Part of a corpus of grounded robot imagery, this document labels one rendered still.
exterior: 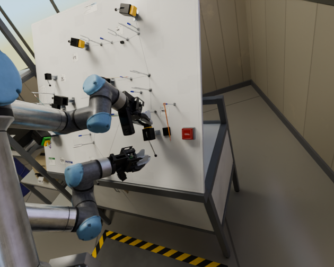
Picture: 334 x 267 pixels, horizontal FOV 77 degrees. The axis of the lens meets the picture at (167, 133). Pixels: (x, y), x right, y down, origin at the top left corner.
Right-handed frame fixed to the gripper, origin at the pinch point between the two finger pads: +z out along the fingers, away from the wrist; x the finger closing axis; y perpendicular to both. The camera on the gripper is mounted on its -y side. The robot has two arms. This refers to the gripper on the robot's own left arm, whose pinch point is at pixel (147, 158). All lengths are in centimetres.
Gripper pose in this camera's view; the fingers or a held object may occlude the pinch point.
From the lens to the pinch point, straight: 96.9
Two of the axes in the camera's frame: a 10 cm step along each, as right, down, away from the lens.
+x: -5.7, -6.6, 5.0
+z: 7.4, -1.4, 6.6
